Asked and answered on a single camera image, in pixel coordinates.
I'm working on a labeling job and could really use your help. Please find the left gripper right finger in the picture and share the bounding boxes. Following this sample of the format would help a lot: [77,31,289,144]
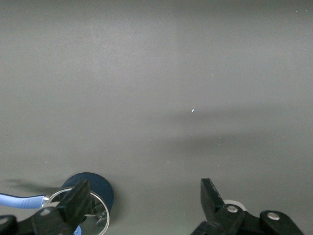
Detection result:
[190,178,305,235]

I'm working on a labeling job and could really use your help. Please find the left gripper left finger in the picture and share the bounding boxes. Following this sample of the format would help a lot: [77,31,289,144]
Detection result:
[0,180,92,235]

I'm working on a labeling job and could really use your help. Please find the glass lid with blue knob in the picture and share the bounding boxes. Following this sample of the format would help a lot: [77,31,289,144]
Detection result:
[45,187,111,235]

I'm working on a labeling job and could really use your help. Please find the dark blue saucepan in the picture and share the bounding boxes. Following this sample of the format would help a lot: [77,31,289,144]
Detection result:
[0,172,114,221]

